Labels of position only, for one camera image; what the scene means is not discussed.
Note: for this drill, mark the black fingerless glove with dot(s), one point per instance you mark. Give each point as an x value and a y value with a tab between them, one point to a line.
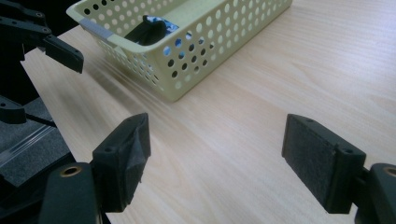
149	34

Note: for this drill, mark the aluminium floor rail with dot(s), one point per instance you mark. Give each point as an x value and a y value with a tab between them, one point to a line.
25	144

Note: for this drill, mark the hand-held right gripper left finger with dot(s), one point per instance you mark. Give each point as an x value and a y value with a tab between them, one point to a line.
123	161

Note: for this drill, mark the cream perforated plastic basket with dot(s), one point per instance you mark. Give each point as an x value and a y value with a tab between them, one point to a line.
218	37

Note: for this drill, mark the blue patterned fingerless glove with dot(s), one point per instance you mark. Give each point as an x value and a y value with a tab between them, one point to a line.
169	28

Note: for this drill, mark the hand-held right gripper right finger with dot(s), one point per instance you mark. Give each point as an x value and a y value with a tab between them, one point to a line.
320	161

